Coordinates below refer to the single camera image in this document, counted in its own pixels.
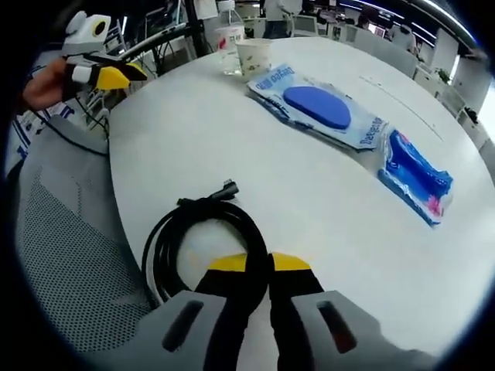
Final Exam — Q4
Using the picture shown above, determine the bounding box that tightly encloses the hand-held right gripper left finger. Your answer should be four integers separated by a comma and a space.
88, 253, 270, 371

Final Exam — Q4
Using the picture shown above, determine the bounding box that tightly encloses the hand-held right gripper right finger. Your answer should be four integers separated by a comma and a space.
268, 251, 439, 371

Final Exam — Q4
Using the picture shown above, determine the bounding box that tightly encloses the clear plastic water bottle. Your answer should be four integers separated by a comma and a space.
213, 7, 247, 77

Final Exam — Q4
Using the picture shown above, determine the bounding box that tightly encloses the white paper cup green print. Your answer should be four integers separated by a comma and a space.
234, 38, 273, 83

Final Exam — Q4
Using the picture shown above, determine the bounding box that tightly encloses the blue flowered tissue pack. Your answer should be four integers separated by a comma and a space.
377, 128, 455, 228

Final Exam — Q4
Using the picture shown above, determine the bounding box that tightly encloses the white wipes packet blue oval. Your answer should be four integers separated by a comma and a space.
246, 63, 390, 154

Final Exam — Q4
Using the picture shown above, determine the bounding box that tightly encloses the person's left hand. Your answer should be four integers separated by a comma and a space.
22, 56, 67, 113

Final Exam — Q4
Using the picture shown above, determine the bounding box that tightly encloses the white table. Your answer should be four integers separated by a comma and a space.
108, 36, 495, 360

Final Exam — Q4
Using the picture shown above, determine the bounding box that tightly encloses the white office chair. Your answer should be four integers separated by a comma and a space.
292, 15, 319, 39
440, 87, 468, 121

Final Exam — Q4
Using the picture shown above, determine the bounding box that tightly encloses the low white partition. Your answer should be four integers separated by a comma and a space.
346, 26, 418, 77

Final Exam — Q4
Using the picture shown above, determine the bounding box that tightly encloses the thin black cable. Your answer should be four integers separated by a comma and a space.
36, 94, 111, 158

